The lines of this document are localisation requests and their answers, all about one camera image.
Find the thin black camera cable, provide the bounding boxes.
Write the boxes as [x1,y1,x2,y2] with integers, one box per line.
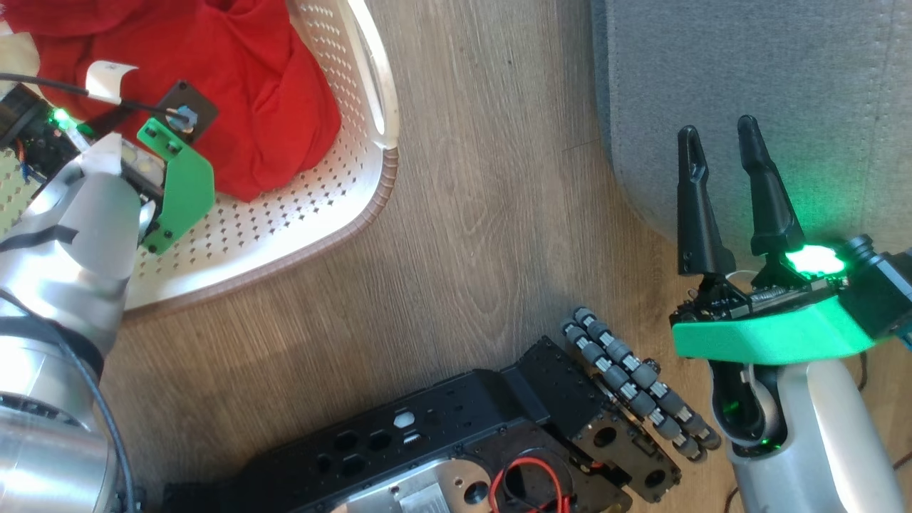
[0,73,187,129]

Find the red cloth garment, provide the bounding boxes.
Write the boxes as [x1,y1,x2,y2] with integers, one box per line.
[0,0,343,204]

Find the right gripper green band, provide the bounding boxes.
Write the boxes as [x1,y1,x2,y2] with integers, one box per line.
[670,115,879,366]

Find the cream perforated laundry basket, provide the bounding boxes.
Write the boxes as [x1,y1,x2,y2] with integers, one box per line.
[0,0,400,311]

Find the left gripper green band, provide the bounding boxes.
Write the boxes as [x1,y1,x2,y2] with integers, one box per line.
[0,82,216,255]

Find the grey fabric sofa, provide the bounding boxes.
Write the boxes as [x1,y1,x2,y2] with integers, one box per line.
[590,0,912,264]

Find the red wire loop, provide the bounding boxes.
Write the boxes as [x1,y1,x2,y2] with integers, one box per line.
[488,456,574,513]

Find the grey roller omni wheel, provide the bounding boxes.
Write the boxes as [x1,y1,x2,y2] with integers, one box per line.
[561,306,722,462]

